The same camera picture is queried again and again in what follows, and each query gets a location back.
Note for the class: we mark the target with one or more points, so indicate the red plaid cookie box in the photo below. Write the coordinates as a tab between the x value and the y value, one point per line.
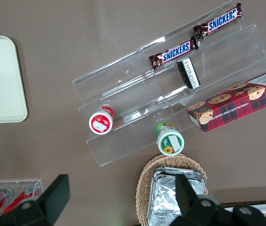
229	106

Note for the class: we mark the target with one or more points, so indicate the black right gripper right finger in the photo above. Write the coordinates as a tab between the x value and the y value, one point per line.
189	209

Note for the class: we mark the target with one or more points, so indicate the clear acrylic step shelf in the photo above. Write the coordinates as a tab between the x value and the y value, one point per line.
123	94

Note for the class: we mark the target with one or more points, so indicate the beige plastic tray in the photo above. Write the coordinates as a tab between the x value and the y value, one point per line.
1	82

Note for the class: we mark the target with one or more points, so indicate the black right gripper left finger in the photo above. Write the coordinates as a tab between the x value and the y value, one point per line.
53	200

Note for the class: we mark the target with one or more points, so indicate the red lidded cup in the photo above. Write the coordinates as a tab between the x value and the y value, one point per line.
100	123

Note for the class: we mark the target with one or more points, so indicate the green lidded cup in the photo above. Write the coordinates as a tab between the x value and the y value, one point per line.
170	141

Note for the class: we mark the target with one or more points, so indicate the light oval wicker basket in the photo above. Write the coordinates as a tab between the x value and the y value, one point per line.
144	186

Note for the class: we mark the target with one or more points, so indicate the stacked aluminium foil trays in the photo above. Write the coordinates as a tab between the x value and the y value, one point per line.
163	200

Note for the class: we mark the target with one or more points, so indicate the clear acrylic bottle rack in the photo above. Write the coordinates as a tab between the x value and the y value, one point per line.
37	182

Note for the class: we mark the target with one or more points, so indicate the small black white box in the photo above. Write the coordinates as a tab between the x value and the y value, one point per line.
189	74

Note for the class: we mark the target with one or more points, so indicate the brown Snickers bar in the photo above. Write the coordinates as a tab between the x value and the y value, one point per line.
173	53
220	21

